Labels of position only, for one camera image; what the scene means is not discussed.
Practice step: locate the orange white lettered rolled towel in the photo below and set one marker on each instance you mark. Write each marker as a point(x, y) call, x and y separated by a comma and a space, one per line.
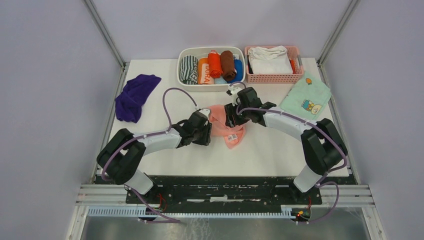
point(204, 73)

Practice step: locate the light blue rolled towel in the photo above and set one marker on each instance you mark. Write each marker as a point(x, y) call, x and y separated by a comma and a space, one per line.
point(220, 81)

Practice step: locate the pink towel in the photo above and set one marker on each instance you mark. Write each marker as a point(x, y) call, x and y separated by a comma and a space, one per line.
point(232, 136)

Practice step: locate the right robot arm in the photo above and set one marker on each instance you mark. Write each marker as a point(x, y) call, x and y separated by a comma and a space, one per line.
point(322, 145)

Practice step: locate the green white striped rolled towel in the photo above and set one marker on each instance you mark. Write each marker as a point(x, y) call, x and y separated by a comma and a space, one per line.
point(188, 70)

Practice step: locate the red orange rolled towel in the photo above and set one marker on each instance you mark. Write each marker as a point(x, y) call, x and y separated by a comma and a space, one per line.
point(214, 61)

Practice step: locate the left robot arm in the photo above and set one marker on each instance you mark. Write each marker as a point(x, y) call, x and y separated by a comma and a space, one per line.
point(121, 156)

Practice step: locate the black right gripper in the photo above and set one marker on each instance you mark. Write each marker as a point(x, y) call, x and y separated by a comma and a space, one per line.
point(230, 110)

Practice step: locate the dark blue rolled towel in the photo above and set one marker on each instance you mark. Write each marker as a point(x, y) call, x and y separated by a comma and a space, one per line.
point(239, 71)

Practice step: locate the purple towel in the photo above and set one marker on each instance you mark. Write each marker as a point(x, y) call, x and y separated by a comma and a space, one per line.
point(129, 103)

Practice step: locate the brown rolled towel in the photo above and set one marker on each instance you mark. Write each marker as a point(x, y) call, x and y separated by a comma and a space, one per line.
point(227, 65)

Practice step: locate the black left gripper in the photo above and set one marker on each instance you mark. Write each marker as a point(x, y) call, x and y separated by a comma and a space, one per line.
point(205, 140)

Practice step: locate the white cloth in basket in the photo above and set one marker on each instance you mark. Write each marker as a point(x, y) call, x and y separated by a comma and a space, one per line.
point(269, 61)

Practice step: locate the white plastic tub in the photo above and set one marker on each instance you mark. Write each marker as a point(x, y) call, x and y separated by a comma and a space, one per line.
point(202, 52)

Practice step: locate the aluminium frame post left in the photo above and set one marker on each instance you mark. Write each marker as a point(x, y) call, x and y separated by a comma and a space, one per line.
point(92, 10)

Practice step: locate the aluminium frame post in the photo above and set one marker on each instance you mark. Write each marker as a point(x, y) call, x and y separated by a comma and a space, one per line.
point(92, 10)
point(337, 32)

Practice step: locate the aluminium frame post right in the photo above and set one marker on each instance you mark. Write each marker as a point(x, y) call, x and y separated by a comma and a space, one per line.
point(337, 32)

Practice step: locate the aluminium rail front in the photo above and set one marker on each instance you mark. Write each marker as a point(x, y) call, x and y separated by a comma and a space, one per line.
point(115, 201)

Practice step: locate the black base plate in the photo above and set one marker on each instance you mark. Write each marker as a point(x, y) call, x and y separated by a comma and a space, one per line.
point(227, 194)

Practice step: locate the mint green cartoon towel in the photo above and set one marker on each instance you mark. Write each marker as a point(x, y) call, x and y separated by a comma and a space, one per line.
point(307, 98)

